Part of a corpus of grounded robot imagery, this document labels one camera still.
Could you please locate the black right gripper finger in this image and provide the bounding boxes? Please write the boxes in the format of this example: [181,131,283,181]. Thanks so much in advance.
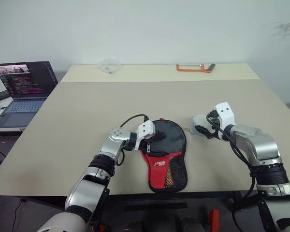
[195,125,212,137]

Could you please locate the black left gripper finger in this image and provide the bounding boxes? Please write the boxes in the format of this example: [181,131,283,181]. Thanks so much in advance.
[154,131,168,142]
[149,150,170,158]

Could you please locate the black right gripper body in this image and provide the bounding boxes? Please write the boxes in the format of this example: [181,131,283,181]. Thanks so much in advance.
[206,109,222,141]

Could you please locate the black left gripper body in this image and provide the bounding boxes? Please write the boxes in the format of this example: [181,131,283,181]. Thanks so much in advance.
[141,137,158,156]

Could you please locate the black red paddle case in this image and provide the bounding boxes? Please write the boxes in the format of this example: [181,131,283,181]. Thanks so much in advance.
[140,118,189,194]

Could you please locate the dark rounded shape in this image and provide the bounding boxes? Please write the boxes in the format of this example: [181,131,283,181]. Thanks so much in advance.
[181,216,203,232]

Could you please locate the orange plastic part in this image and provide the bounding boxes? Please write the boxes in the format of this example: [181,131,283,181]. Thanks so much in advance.
[207,209,219,232]

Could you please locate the clear plastic bag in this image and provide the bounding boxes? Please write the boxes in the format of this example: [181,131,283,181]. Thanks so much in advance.
[98,57,123,74]

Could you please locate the open grey laptop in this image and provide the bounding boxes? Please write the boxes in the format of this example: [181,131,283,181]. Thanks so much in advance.
[0,61,58,129]

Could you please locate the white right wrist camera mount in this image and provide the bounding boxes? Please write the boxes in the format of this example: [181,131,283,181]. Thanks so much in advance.
[215,101,235,131]

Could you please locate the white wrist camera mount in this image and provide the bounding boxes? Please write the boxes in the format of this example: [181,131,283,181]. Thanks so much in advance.
[134,120,157,151]
[215,101,235,131]

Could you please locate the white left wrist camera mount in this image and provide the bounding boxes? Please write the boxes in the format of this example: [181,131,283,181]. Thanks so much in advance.
[134,120,157,151]

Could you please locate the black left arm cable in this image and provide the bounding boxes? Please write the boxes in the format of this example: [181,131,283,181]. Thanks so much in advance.
[119,114,150,128]

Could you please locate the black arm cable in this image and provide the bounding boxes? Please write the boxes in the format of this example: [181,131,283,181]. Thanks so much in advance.
[119,114,150,128]
[216,125,259,225]

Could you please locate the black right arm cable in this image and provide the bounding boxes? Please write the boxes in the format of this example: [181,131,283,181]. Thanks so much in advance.
[216,125,259,225]

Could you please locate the orange hacksaw frame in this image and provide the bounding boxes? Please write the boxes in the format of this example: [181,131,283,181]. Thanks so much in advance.
[175,63,216,73]

